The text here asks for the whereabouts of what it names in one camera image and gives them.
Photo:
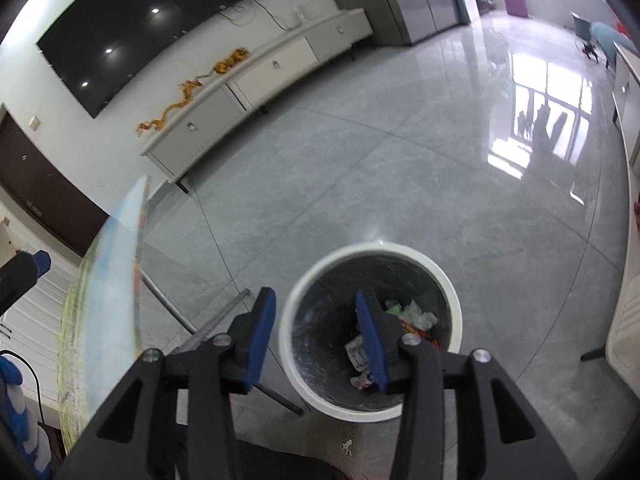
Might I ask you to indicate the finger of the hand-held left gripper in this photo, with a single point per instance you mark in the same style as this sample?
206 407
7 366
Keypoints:
25 272

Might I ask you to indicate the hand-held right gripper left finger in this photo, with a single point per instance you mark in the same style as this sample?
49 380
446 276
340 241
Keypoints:
262 330

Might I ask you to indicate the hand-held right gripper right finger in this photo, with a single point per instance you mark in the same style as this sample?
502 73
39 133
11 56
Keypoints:
372 340

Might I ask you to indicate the white round trash bin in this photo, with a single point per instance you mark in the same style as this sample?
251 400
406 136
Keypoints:
310 285

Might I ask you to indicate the printed white wrapper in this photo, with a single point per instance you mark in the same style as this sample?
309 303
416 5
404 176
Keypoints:
356 350

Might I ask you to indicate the crumpled white paper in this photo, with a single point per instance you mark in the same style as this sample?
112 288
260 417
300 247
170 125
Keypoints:
417 315

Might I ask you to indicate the dark brown door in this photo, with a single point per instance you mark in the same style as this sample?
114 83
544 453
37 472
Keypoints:
45 185

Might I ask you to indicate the small paper scrap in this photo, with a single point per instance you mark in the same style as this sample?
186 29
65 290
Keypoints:
346 446

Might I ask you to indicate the person's blue white clothing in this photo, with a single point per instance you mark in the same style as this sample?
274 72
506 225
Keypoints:
20 410

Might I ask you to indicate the white television cabinet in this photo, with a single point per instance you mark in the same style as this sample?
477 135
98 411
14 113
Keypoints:
210 115

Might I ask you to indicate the long golden dragon figurine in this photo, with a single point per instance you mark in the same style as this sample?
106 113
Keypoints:
175 102

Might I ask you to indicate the white low cabinet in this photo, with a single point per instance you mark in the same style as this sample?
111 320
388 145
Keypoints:
625 330

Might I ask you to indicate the short golden dragon figurine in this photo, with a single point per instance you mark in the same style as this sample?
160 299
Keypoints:
230 61

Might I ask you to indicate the white power strip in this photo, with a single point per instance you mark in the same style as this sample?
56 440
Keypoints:
300 14

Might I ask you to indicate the purple box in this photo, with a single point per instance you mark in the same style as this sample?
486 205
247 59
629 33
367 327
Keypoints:
516 4

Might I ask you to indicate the blue chair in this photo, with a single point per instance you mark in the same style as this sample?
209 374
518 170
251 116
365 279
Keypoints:
607 35

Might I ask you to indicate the white wall switch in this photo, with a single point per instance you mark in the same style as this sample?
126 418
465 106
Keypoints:
34 123

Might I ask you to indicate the black wall television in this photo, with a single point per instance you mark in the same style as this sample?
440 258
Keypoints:
150 25

